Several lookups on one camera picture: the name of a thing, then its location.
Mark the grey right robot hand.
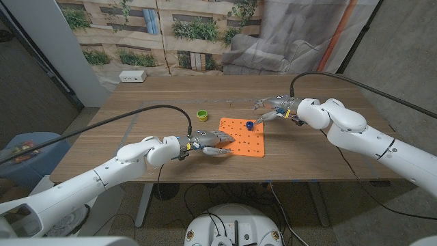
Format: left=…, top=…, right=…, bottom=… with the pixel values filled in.
left=253, top=95, right=305, bottom=126

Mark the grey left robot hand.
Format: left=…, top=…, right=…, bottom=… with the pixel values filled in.
left=175, top=129, right=236, bottom=161

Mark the orange peg board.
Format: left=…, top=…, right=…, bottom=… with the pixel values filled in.
left=214, top=117, right=266, bottom=158

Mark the black round floor disc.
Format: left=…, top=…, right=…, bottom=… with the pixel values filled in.
left=152, top=183, right=181, bottom=202

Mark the printed backdrop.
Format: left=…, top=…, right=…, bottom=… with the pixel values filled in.
left=55, top=0, right=381, bottom=93

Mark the white robot torso base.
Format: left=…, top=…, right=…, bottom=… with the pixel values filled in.
left=183, top=203, right=284, bottom=246

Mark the white table leg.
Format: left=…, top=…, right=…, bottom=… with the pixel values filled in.
left=307, top=182, right=331, bottom=228
left=135, top=183, right=154, bottom=228

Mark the white power outlet box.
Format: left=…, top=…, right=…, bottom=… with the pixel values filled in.
left=118, top=70, right=147, bottom=83

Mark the black backdrop stand pole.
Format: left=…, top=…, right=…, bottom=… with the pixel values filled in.
left=336, top=0, right=385, bottom=74

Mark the white sneaker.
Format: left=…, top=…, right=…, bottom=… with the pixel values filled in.
left=44, top=204, right=90, bottom=237

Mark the bag of colourful toys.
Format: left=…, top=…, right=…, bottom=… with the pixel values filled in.
left=8, top=139, right=44, bottom=165

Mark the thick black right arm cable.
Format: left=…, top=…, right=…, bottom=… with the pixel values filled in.
left=289, top=70, right=437, bottom=120

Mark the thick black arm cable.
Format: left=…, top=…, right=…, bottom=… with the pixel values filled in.
left=0, top=104, right=194, bottom=165
left=289, top=70, right=437, bottom=120

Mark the thin black left wrist cable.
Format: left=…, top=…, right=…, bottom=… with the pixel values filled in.
left=156, top=163, right=167, bottom=194

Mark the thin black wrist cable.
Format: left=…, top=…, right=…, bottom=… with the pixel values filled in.
left=319, top=128, right=437, bottom=221
left=156, top=163, right=167, bottom=194

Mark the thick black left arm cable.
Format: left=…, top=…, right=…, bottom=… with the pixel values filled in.
left=0, top=104, right=194, bottom=165

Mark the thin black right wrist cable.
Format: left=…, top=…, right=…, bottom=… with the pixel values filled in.
left=319, top=128, right=437, bottom=221

